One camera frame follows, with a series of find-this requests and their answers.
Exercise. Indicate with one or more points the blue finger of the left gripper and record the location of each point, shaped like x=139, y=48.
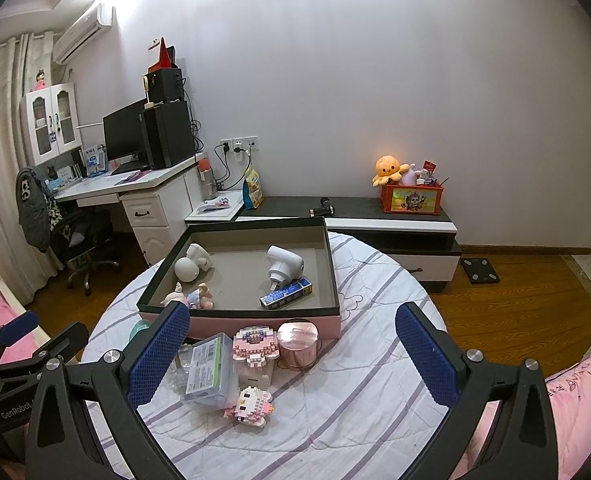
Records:
x=64, y=346
x=13, y=331

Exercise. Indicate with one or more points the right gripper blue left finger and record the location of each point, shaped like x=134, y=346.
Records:
x=62, y=440

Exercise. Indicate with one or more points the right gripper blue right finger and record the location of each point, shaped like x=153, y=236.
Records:
x=521, y=442

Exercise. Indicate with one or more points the teal round clear container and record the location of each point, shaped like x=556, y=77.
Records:
x=140, y=326

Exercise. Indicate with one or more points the white round figure toy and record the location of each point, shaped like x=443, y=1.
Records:
x=196, y=261

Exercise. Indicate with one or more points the pink baby figurine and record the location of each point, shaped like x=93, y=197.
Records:
x=200, y=298

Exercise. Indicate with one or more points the clear plastic case green label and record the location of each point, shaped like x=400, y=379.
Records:
x=209, y=379

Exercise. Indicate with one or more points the pink cat block model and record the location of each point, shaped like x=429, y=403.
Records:
x=252, y=407

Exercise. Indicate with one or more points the pink flower block model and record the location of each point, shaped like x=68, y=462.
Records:
x=255, y=353

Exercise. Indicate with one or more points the white handheld device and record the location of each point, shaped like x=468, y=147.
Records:
x=285, y=267

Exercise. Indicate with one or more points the rose gold round tin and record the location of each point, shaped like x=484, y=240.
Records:
x=298, y=343

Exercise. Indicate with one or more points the blue rectangular pack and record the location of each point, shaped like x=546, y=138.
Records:
x=281, y=297

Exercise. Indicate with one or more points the black office chair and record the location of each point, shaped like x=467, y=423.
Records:
x=83, y=242

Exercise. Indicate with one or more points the dark hanging jacket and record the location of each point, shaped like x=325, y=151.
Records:
x=38, y=212

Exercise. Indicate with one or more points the white desk with drawers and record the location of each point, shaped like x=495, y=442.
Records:
x=156, y=204

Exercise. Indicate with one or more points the striped white tablecloth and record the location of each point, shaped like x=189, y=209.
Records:
x=361, y=412

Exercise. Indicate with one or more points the black bathroom scale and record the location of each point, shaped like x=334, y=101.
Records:
x=479, y=270

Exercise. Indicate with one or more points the pink black storage box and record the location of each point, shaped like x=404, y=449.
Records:
x=239, y=277

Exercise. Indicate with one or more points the black computer monitor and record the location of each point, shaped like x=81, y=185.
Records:
x=124, y=137

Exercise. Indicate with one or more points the orange capped bottle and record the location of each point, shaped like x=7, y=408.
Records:
x=209, y=187

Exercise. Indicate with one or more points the black white tv stand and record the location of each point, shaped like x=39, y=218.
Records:
x=423, y=244

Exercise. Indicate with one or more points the yellow snack bag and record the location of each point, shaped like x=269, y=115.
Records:
x=252, y=191

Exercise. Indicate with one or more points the black computer tower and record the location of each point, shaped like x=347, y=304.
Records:
x=167, y=133

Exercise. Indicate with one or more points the pink doll on cabinet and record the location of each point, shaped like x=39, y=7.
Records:
x=40, y=81

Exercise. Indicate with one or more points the black speaker box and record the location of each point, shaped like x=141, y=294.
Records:
x=164, y=85

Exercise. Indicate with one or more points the beige curtain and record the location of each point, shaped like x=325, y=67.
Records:
x=24, y=268

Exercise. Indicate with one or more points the red toy box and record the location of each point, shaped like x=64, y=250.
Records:
x=419, y=199

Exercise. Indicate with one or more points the red triangular item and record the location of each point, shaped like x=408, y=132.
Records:
x=159, y=56

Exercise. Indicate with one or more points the orange octopus plush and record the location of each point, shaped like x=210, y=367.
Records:
x=388, y=169

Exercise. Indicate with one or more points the white air conditioner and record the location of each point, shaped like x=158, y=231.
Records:
x=92, y=24

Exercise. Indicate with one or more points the white wall cabinet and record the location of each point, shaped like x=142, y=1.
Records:
x=50, y=123

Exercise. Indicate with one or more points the wall power outlet strip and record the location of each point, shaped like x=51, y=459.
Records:
x=248, y=144

